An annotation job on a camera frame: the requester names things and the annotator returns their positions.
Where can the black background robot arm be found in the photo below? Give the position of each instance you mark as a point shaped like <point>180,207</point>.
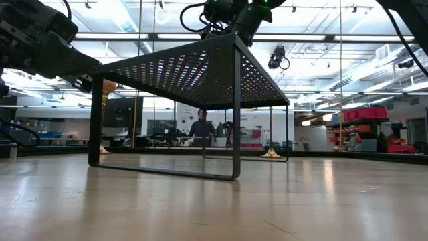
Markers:
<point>228,132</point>

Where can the blue storage bin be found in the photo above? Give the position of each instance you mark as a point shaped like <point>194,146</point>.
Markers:
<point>50,134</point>

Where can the black perforated metal shelf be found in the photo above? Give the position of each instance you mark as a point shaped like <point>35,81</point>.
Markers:
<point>236,117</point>

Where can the black monitor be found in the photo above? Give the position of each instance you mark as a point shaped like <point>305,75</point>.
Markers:
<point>122,112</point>

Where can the black overhead light bar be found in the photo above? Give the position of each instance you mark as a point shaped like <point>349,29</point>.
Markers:
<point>329,37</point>

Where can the black ceiling fixture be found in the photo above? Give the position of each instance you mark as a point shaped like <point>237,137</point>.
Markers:
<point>406,63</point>

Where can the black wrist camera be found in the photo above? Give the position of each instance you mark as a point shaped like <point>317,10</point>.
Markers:
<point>217,10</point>
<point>60,28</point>

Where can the person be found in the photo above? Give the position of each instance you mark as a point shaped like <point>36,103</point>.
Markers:
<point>200,129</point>

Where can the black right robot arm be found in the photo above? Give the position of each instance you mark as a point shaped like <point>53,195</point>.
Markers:
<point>414,13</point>

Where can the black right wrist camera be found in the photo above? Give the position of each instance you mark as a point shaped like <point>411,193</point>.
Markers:
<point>217,10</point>

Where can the black storage rack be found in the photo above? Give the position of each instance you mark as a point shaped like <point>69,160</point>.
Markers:
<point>354,120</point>

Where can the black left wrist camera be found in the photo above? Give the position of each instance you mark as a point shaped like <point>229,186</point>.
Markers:
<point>60,28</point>

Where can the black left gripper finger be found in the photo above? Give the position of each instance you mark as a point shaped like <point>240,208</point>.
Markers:
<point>60,57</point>
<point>82,83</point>

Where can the black ceiling-mounted camera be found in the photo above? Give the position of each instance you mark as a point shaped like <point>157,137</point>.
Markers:
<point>277,57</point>

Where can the red storage bin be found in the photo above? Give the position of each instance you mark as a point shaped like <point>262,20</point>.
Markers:
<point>366,113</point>
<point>350,115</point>
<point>251,145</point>
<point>381,112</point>
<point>400,148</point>
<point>257,133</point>

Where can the tall gold candlestick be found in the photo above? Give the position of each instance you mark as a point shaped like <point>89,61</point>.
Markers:
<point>108,87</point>
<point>271,154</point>

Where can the black table frame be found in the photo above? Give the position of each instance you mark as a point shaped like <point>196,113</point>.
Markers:
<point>334,154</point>

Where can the small white post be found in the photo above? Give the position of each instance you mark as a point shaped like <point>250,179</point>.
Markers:
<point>13,151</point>

